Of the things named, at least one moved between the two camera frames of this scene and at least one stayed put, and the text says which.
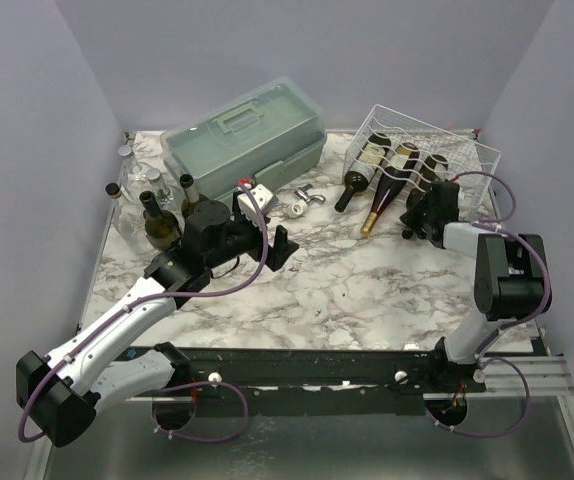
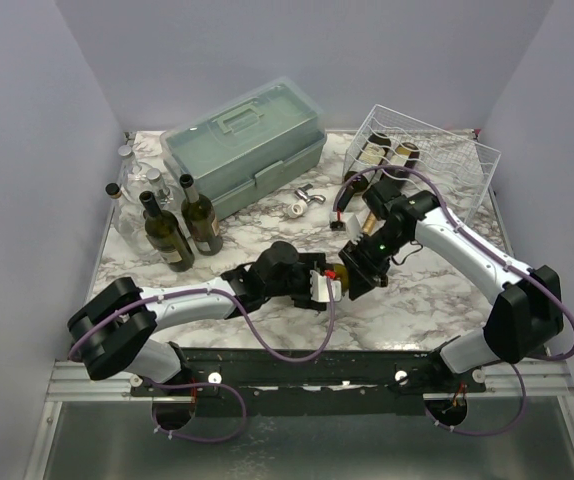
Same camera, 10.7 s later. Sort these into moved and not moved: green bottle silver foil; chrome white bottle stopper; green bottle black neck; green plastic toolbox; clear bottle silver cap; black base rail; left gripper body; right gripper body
Moved: right gripper body; left gripper body; green bottle silver foil
Not moved: clear bottle silver cap; green plastic toolbox; black base rail; green bottle black neck; chrome white bottle stopper
